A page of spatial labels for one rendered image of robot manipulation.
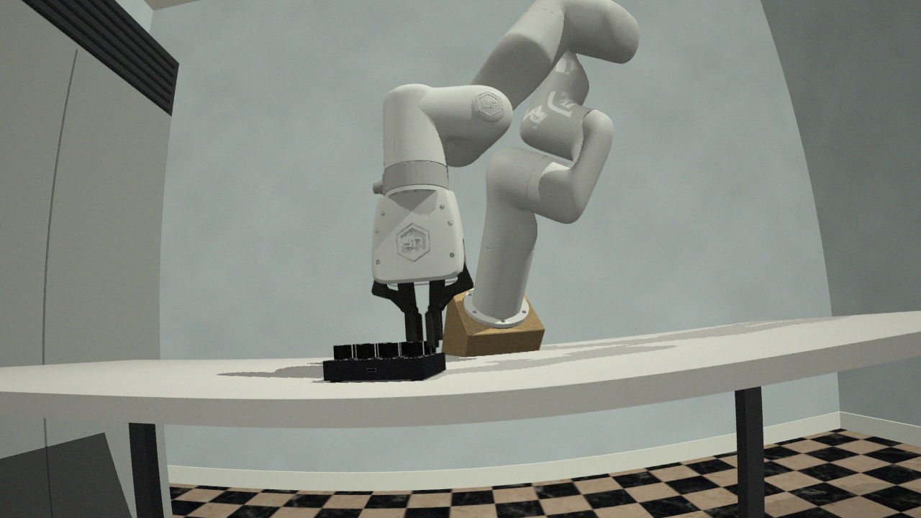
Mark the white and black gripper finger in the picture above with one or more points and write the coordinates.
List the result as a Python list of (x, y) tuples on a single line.
[(439, 296), (405, 299)]

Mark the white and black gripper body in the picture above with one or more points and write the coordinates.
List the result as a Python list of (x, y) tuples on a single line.
[(413, 240)]

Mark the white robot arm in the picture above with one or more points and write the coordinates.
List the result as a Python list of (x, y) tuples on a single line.
[(539, 51)]

